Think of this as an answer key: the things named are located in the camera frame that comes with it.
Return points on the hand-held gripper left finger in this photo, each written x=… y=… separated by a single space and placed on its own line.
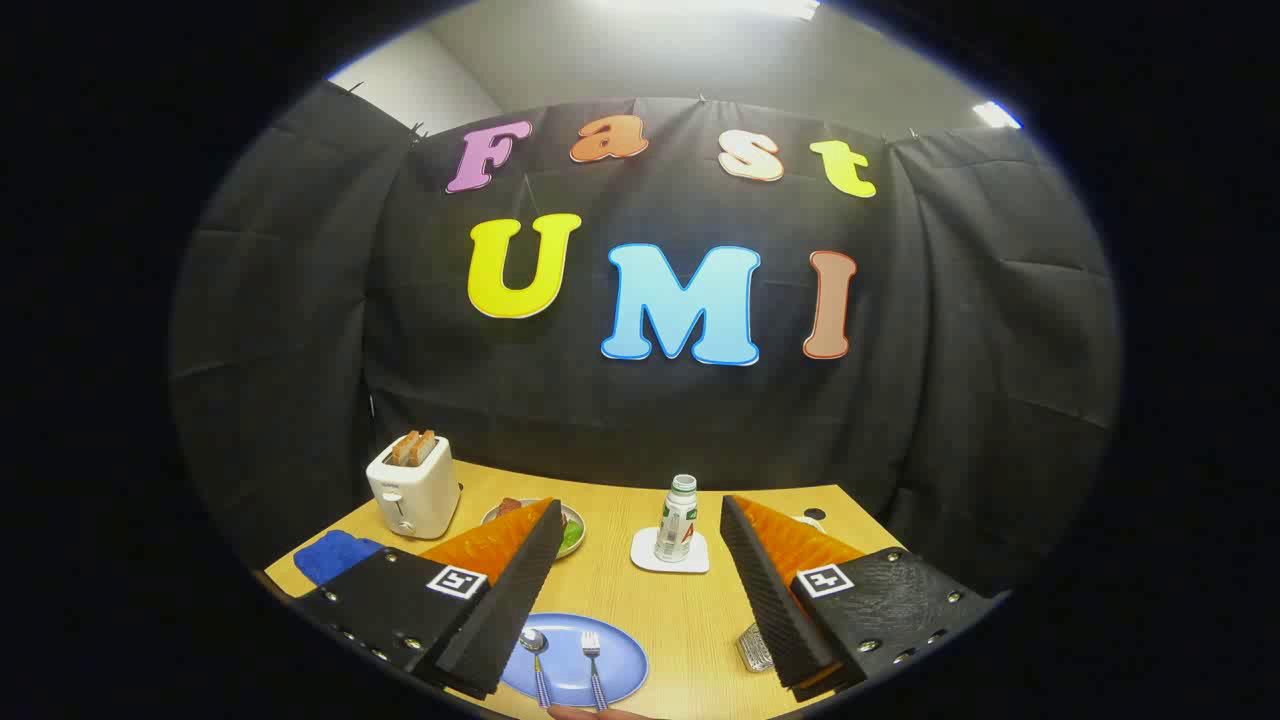
x=515 y=600

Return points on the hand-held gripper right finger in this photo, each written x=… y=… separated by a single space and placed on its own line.
x=770 y=600

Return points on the white divided bean tray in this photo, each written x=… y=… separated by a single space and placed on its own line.
x=806 y=523

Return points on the green lettuce leaf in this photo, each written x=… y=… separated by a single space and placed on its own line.
x=571 y=535

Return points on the large brown meat patty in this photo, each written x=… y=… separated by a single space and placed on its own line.
x=509 y=506

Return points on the grey food plate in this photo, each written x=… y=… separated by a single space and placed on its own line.
x=572 y=522

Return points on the white green-capped bottle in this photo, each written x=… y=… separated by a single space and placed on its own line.
x=677 y=525

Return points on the blue round plate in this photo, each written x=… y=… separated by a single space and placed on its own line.
x=625 y=660

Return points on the white square coaster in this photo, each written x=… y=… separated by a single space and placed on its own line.
x=645 y=555

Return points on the white toaster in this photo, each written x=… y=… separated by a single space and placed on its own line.
x=415 y=495

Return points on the brown toast slice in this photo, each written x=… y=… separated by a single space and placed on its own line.
x=427 y=446
x=404 y=449

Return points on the blue folded cloth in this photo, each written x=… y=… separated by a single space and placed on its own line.
x=335 y=555

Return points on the ceiling light panel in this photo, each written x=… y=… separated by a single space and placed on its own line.
x=997 y=115
x=720 y=6

